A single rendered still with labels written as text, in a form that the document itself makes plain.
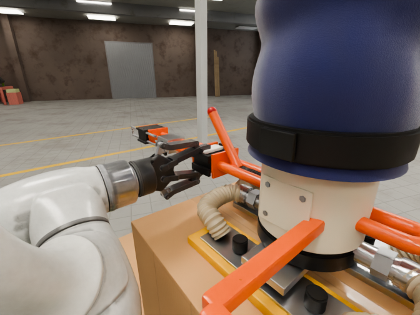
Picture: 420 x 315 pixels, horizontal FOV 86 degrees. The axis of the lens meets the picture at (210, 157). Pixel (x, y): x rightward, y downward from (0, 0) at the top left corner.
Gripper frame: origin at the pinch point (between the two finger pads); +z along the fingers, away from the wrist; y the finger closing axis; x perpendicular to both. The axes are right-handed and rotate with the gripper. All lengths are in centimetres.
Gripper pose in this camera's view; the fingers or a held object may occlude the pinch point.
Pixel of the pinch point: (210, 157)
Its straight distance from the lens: 57.3
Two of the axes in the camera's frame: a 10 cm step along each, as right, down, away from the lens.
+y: 0.0, 9.4, 3.5
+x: 6.4, 2.6, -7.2
